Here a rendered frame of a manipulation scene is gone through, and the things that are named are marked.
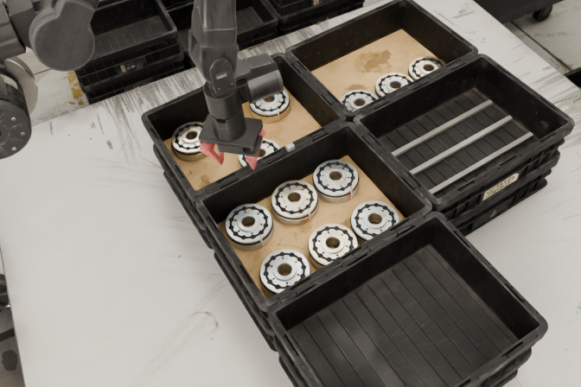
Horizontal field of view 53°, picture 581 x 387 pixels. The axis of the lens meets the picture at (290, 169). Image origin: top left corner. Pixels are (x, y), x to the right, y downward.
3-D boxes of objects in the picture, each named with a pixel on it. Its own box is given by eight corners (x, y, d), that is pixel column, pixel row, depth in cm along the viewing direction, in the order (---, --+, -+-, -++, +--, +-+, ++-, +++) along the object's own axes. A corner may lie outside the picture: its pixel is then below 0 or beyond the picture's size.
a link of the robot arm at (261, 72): (190, 39, 93) (207, 64, 87) (256, 15, 95) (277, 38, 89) (207, 99, 101) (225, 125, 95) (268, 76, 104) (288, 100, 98)
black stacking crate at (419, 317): (360, 480, 97) (361, 464, 88) (271, 338, 114) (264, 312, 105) (533, 353, 108) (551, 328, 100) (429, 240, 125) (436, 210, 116)
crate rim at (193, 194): (194, 205, 123) (192, 199, 122) (141, 121, 140) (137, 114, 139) (349, 125, 135) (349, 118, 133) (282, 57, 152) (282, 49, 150)
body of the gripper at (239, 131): (210, 119, 107) (202, 90, 101) (264, 126, 105) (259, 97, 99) (199, 145, 103) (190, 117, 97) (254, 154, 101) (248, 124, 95)
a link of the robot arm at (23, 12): (-7, 3, 76) (-5, 19, 73) (69, -21, 79) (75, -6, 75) (23, 62, 83) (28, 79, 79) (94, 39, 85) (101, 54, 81)
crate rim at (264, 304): (264, 316, 107) (263, 310, 105) (194, 206, 123) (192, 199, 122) (435, 214, 118) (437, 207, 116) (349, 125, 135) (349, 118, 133)
